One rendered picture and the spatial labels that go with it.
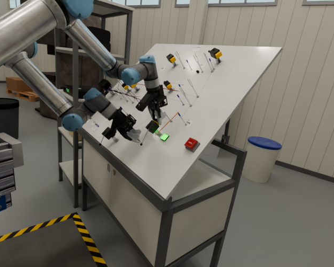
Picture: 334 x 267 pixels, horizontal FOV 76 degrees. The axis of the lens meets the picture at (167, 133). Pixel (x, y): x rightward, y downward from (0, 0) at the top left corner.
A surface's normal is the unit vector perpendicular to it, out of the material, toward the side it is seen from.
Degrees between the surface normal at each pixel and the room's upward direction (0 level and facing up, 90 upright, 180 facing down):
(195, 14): 90
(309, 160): 90
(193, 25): 90
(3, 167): 90
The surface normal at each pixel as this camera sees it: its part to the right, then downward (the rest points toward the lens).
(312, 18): -0.53, 0.19
